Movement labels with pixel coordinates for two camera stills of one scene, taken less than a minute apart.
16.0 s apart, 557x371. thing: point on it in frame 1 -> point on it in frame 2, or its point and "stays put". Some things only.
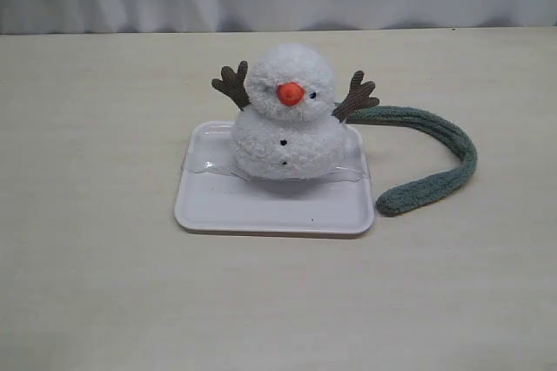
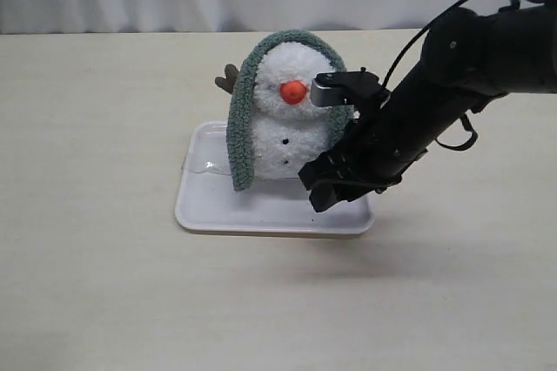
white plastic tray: [215, 197] stays put
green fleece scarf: [405, 197] -> [239, 115]
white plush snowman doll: [289, 126] stays put
